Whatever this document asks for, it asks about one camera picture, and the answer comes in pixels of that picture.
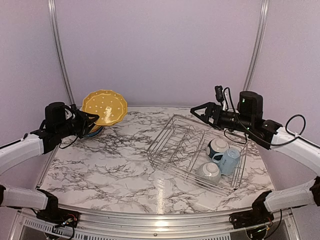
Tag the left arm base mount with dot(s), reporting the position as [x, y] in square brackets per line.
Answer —
[59, 217]

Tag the pale green bowl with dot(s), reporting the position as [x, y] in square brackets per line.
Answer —
[209, 172]

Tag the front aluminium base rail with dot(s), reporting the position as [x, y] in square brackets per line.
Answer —
[108, 225]

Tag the right aluminium frame post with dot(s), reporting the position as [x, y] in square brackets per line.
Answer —
[260, 33]

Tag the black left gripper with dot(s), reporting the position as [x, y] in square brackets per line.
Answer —
[83, 119]

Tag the dark teal mug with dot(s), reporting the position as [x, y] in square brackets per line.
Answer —
[217, 145]

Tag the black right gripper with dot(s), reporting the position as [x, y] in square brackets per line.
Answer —
[211, 107]

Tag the blue polka dot plate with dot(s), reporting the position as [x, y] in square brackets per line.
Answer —
[88, 133]

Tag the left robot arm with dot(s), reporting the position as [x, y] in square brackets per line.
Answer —
[60, 121]

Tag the yellow polka dot plate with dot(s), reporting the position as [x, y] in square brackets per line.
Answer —
[110, 106]
[95, 128]

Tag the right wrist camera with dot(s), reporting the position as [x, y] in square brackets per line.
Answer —
[222, 97]

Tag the light blue mug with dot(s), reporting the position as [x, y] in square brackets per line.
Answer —
[227, 161]

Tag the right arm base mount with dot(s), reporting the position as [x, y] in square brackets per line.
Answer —
[249, 218]

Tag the aluminium frame post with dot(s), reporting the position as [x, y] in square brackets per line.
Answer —
[260, 33]
[59, 50]

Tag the left aluminium frame post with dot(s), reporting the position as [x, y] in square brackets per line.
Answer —
[59, 50]

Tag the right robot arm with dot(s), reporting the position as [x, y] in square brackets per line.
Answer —
[247, 117]

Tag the metal wire dish rack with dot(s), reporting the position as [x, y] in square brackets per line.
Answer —
[181, 148]

